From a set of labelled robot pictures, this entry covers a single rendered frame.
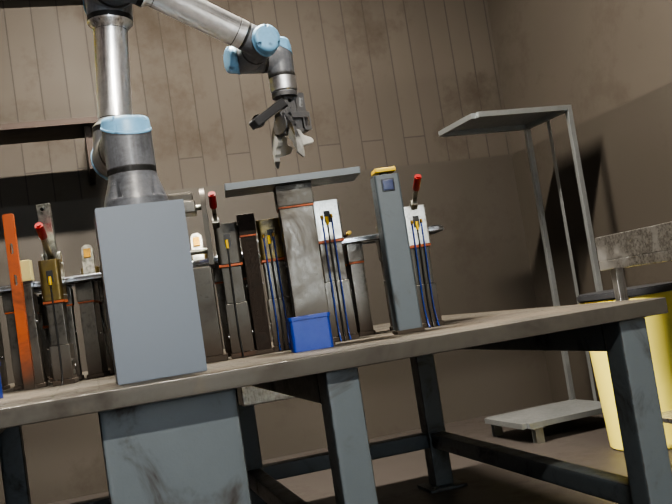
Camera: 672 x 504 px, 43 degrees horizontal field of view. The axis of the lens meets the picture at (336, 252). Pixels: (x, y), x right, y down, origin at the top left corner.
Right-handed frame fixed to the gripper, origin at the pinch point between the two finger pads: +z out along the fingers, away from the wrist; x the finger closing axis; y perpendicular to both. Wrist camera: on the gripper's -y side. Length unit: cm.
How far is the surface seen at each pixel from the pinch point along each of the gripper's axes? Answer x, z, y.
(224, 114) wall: 244, -80, 105
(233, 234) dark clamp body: 15.0, 16.6, -12.4
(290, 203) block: -3.6, 11.7, -3.3
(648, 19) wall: 49, -73, 239
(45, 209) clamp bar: 43, 2, -56
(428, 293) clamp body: -4, 41, 38
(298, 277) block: -2.9, 31.8, -3.8
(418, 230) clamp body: -4.8, 22.6, 37.7
